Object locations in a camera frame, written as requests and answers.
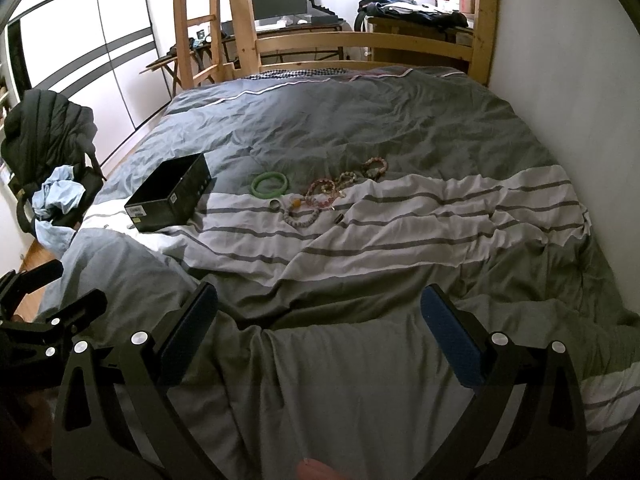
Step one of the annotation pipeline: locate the black jewelry box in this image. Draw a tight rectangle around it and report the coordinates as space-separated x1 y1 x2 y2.
125 153 213 233

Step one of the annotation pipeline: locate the green jade bangle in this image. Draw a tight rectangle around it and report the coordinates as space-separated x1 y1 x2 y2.
250 171 288 200

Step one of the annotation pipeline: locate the grey beaded bracelet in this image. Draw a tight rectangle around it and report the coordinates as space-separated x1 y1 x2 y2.
282 206 321 229

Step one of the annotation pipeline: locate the pink red beaded bracelet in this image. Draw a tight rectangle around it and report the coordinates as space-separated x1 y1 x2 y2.
304 176 340 212

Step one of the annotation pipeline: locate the pink and dark beaded bracelet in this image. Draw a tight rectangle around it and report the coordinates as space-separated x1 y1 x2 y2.
360 155 390 181

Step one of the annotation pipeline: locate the person's right hand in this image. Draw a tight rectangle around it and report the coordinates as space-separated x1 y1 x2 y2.
296 458 347 480

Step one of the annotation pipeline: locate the light blue shirt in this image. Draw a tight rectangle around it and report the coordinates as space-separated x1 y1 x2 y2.
32 165 86 258

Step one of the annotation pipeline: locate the black office chair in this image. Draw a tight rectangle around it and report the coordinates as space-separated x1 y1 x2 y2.
15 152 105 236

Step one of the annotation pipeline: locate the white sliding wardrobe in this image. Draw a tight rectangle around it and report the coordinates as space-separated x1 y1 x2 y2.
6 0 170 170

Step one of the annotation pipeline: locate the wooden folding table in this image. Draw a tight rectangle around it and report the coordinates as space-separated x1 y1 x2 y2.
141 41 213 98

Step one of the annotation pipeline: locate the grey striped duvet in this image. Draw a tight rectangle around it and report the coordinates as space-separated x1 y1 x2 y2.
39 68 639 479

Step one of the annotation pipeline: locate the wooden ladder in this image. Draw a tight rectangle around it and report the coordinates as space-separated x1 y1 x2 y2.
174 0 224 90

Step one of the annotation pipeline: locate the dark desk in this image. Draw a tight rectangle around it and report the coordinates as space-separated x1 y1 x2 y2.
221 20 352 68

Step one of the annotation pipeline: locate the wooden dresser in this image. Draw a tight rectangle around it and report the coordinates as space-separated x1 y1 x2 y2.
366 18 473 73

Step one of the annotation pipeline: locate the pile of dark clothes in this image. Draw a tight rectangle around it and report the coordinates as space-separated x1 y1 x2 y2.
352 0 469 32

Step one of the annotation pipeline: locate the wooden bed frame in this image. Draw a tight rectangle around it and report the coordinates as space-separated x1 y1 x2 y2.
230 0 499 86

